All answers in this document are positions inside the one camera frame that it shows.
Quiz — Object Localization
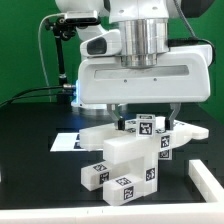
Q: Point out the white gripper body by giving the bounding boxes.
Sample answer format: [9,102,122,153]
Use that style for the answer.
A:
[78,45,212,104]

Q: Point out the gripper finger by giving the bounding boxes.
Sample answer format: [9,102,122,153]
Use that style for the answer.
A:
[107,104,125,130]
[165,103,181,130]

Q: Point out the white tagged nut cube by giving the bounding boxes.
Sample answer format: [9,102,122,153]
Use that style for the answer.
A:
[136,114,156,137]
[159,150,172,160]

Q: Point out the white chair back frame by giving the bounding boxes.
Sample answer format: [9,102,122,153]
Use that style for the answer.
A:
[79,116,209,165]

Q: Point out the white chair seat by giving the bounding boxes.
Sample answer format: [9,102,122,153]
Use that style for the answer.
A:
[113,158,158,196]

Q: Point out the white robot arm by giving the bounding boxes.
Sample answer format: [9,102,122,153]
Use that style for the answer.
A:
[55,0,215,130]

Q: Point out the white base tag plate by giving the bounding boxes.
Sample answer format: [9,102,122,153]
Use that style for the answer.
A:
[50,133,81,152]

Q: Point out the white U-shaped fence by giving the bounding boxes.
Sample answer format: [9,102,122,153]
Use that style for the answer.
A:
[0,160,224,224]

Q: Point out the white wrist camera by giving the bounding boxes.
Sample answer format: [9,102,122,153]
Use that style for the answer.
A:
[80,29,122,57]

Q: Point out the black cables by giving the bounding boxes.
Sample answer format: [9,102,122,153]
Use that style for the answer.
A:
[0,84,77,108]

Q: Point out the black camera stand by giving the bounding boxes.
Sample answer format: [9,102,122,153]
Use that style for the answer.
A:
[44,17,77,101]

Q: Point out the silver camera on stand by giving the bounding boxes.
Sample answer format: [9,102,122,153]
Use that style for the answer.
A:
[64,10,98,23]

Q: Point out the white camera cable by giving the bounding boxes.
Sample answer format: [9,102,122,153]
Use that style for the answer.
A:
[37,13,66,103]

